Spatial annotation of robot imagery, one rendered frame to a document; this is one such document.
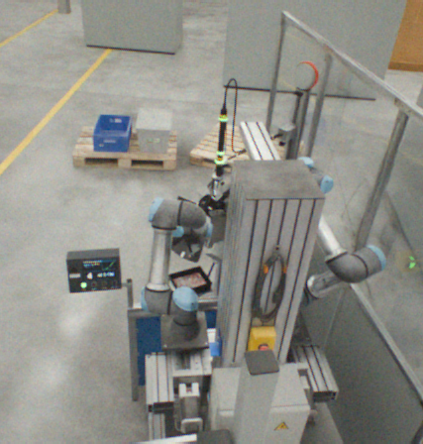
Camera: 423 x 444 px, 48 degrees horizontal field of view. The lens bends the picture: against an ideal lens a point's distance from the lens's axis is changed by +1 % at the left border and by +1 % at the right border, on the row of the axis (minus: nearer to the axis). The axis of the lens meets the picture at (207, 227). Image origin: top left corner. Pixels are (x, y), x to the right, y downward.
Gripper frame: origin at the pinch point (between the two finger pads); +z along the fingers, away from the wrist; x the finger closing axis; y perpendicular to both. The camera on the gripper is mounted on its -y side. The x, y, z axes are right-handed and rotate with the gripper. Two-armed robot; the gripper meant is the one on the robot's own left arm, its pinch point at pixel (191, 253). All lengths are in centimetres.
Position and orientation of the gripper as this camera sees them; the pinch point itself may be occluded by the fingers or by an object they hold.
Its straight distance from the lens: 275.2
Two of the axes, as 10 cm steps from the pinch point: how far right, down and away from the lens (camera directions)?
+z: 2.3, 7.5, 6.2
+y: 9.5, -3.0, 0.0
